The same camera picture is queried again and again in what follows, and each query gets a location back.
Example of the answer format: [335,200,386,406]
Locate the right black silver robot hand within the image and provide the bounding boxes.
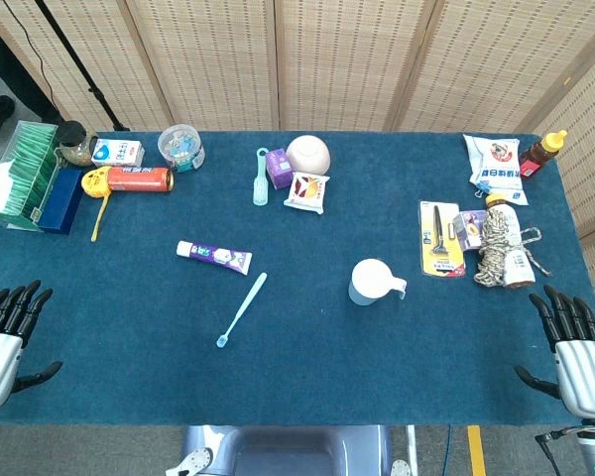
[514,285,595,425]

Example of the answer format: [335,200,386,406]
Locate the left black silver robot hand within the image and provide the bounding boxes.
[0,280,64,413]

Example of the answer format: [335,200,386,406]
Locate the purple white toothpaste tube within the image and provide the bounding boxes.
[176,240,254,277]

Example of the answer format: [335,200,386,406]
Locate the white cup with handle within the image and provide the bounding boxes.
[347,258,409,307]

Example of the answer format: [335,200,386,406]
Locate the light blue toothbrush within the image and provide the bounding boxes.
[215,272,269,350]

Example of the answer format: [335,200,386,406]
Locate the drink bottle with orange cap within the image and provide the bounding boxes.
[484,192,536,291]

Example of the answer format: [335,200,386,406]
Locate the yellow floor tape strip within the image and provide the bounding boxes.
[467,424,488,476]

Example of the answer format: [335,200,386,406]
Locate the dark blue box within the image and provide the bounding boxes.
[38,168,84,236]

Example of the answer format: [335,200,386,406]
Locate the small purple white box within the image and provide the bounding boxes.
[451,209,488,251]

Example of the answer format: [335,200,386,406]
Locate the clear box of green sachets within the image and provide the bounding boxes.
[0,120,60,232]

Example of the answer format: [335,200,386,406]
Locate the razor in yellow blister pack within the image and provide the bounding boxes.
[417,199,468,281]

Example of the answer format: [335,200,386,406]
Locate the honey bottle with yellow cap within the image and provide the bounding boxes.
[518,129,568,179]

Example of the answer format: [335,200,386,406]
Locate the orange cylindrical can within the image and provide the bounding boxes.
[106,166,176,193]

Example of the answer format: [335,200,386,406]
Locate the white bag with blue print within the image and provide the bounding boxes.
[462,133,531,207]

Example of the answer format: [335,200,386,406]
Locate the glass jar with black lid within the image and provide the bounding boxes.
[55,120,99,168]

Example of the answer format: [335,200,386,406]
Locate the white blue milk carton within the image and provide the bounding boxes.
[90,138,146,169]

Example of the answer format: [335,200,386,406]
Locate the blue felt table cover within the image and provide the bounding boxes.
[0,130,595,427]

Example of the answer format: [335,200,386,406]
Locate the clear round tub of clips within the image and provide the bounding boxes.
[157,124,206,174]

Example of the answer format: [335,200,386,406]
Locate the blue grey robot torso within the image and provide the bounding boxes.
[166,424,413,476]

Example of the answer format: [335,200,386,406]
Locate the black tripod stand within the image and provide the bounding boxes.
[33,0,131,133]

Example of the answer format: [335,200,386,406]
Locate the mint green brush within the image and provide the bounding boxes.
[252,147,272,207]

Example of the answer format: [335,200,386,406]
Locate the white red snack packet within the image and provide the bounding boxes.
[283,171,331,215]

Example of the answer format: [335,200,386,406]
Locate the purple drink carton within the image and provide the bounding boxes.
[265,147,296,191]

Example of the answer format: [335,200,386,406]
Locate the beige upturned bowl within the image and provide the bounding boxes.
[285,134,331,177]

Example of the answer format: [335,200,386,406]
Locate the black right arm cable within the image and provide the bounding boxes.
[534,426,584,476]

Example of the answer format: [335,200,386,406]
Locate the bundle of white brown rope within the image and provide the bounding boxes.
[473,207,552,288]

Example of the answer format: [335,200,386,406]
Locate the thin black hanging cable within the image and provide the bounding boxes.
[2,0,57,108]

